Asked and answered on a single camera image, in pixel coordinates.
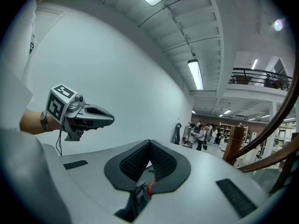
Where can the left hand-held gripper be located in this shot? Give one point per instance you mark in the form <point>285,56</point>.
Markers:
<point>56,106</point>

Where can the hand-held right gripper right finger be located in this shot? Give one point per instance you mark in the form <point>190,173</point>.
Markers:
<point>198,195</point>

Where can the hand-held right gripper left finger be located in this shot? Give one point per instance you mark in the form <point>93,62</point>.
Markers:
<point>93,183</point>

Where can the person's left forearm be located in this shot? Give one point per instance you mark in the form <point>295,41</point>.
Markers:
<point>31,122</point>

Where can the grey striped wristwatch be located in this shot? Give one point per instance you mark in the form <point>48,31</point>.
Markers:
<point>44,121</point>

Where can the grey cabinet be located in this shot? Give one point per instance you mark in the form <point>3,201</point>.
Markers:
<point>188,134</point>

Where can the white storage shelf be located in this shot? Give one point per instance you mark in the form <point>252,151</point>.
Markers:
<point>223,130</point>

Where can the person's white shirt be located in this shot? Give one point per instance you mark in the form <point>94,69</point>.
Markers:
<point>14,90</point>

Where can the brown wooden staircase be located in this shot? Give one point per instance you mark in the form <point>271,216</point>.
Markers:
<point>280,115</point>

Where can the black metal railing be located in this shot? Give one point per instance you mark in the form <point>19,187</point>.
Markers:
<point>261,78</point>

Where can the brown wooden newel post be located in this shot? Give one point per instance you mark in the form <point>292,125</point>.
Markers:
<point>234,143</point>

